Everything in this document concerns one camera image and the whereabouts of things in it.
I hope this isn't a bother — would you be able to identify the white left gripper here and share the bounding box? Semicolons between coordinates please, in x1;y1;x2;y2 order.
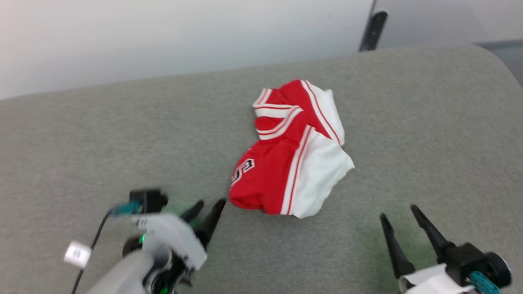
131;198;226;287

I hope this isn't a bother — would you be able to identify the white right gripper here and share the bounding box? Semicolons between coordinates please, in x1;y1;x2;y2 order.
380;205;474;294

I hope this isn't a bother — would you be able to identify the red white basketball jersey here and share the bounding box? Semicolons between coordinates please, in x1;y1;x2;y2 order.
229;79;355;219

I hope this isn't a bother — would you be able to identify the grey fabric sofa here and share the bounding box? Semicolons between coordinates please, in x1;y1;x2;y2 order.
0;44;523;294

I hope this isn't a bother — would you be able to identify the teal left camera connector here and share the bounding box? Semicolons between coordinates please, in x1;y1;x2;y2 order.
110;201;142;216

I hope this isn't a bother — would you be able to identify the teal camera connector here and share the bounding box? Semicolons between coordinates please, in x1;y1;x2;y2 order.
110;201;142;216
470;272;501;294

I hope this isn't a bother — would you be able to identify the teal right camera connector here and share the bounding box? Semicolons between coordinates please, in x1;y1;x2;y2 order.
470;272;501;294

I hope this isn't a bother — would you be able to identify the black left camera cable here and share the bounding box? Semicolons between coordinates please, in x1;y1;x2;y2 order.
72;210;113;294

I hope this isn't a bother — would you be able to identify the white cable label tag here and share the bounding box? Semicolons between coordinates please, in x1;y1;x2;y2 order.
63;241;92;269

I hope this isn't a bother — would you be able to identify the dark metal post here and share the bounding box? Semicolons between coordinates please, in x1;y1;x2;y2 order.
359;11;389;52

